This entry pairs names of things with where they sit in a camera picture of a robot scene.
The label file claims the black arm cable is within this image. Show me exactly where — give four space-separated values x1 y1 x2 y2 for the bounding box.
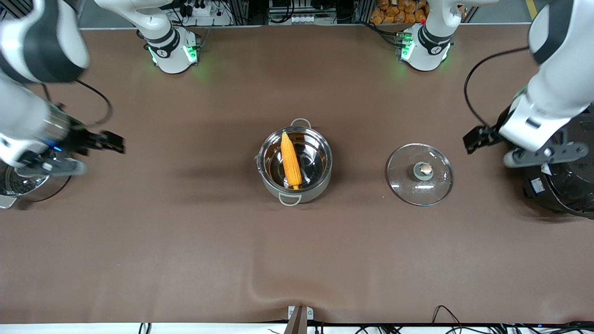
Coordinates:
42 80 113 128
464 45 532 129

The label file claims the white power strip with plugs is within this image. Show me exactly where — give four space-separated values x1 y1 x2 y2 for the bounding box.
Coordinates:
179 0 213 18

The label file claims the steel steamer pot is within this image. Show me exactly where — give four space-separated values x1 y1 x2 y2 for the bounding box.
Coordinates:
0 167 72 209

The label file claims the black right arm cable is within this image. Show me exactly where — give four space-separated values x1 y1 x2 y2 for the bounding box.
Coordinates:
42 80 113 128

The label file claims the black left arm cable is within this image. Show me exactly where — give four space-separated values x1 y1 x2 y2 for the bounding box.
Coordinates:
464 45 532 129

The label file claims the glass pot lid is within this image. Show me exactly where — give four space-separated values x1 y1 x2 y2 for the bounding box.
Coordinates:
387 143 454 207

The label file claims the black looped cable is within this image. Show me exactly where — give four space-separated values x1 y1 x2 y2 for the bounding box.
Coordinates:
432 305 465 333

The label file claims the black rice cooker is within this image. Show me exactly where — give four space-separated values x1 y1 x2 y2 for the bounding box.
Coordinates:
522 104 594 219

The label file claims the stainless steel pot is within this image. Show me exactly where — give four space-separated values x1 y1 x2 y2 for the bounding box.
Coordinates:
254 117 334 206

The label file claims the bag of orange buns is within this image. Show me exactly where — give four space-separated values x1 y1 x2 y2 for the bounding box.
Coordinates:
370 0 427 25

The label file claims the brown table cloth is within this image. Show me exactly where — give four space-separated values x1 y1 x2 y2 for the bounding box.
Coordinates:
0 23 594 325

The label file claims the metal clamp bracket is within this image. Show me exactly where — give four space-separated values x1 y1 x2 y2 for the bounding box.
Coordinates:
288 305 314 334

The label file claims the yellow corn cob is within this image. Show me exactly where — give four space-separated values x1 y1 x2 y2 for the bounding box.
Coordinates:
280 131 302 191

